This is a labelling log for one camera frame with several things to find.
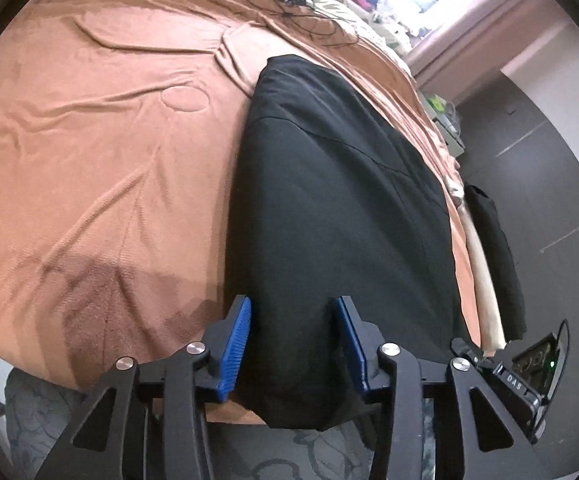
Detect orange bed sheet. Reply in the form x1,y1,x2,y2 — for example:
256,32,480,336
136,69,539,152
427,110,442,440
0,0,475,421

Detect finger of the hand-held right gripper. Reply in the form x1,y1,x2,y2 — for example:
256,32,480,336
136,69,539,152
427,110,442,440
450,337,485,361

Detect cream bed frame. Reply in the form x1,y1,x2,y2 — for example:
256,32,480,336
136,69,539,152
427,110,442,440
449,180,507,353

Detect pink curtain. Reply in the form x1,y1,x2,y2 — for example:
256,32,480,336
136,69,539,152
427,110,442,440
404,0,573,92

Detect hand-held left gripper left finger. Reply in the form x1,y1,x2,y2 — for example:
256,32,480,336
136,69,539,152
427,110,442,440
34,295,253,480

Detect black cloth piece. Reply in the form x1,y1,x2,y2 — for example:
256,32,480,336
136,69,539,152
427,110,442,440
464,184,527,342

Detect green and white items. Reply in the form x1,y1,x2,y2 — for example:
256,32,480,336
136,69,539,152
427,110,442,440
422,92,466,158

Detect grey patterned rug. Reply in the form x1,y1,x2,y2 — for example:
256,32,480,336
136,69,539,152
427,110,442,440
4,367,470,480

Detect black garment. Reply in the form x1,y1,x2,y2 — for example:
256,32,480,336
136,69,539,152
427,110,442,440
222,54,473,431

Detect dark grey wardrobe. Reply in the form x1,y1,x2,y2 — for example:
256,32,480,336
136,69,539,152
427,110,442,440
457,60,579,411

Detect patterned quilt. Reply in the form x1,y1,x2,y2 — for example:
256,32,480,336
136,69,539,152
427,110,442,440
249,0,415,68

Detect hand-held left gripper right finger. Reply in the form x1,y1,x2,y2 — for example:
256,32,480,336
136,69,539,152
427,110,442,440
332,296,553,480

